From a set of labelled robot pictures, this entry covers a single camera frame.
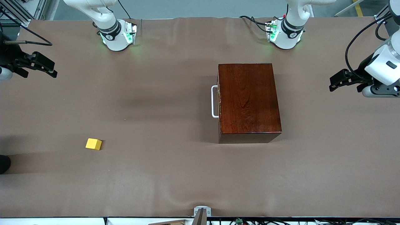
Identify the yellow cube block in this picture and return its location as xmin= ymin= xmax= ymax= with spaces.
xmin=85 ymin=138 xmax=103 ymax=151

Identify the dark wooden drawer cabinet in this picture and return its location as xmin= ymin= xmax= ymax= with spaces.
xmin=217 ymin=63 xmax=283 ymax=144

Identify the wooden drawer with white handle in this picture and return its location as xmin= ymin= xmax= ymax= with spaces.
xmin=211 ymin=64 xmax=223 ymax=143

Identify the black round object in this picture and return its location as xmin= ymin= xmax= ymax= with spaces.
xmin=0 ymin=154 xmax=12 ymax=175

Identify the brown table mat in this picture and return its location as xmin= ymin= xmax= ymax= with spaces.
xmin=0 ymin=17 xmax=400 ymax=218

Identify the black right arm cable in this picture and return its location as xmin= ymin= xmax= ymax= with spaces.
xmin=0 ymin=9 xmax=53 ymax=46

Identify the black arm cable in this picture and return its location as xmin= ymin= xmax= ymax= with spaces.
xmin=0 ymin=9 xmax=53 ymax=46
xmin=345 ymin=14 xmax=391 ymax=83

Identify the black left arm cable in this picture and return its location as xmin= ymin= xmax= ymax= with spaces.
xmin=345 ymin=14 xmax=391 ymax=83

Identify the aluminium frame profile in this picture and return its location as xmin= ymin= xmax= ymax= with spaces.
xmin=0 ymin=0 xmax=47 ymax=28

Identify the black base cable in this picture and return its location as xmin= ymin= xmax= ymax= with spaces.
xmin=239 ymin=15 xmax=270 ymax=33

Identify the grey metal camera mount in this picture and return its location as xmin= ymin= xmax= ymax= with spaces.
xmin=193 ymin=206 xmax=212 ymax=225

